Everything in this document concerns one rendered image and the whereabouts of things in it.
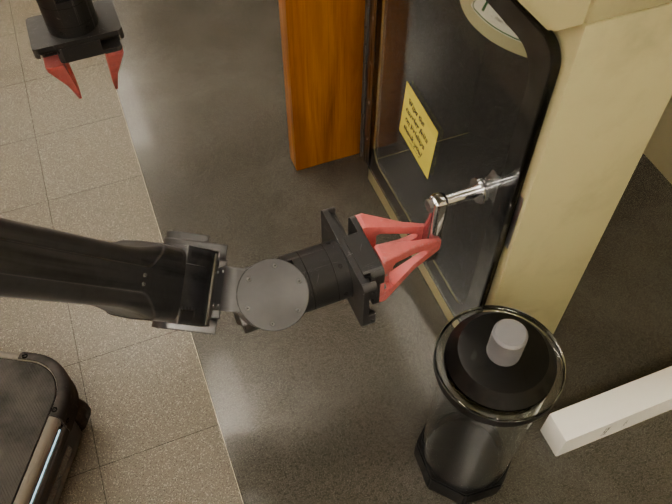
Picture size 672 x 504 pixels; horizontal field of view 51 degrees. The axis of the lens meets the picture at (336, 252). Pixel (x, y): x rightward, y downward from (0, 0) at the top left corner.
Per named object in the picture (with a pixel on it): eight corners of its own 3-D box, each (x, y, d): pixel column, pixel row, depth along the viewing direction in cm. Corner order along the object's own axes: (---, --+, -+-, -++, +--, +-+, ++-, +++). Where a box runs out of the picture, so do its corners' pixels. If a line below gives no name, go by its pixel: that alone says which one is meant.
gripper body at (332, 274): (338, 202, 67) (264, 225, 65) (383, 283, 61) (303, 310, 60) (338, 244, 72) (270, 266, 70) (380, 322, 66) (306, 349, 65)
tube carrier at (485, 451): (487, 395, 80) (529, 291, 63) (531, 486, 74) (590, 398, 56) (398, 422, 78) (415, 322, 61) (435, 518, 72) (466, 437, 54)
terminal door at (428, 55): (368, 157, 97) (385, -150, 64) (474, 339, 80) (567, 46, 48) (363, 159, 96) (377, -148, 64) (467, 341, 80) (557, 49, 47)
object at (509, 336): (520, 313, 64) (536, 272, 58) (569, 404, 59) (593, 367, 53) (425, 340, 62) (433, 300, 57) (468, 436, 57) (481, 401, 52)
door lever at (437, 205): (472, 253, 71) (461, 234, 72) (489, 190, 63) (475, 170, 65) (424, 269, 70) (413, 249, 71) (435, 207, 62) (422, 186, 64)
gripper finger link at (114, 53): (138, 98, 88) (118, 35, 81) (81, 113, 87) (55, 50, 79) (127, 65, 92) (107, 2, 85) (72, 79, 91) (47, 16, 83)
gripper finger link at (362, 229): (424, 190, 68) (333, 219, 65) (460, 244, 64) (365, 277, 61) (418, 234, 73) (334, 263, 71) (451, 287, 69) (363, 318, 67)
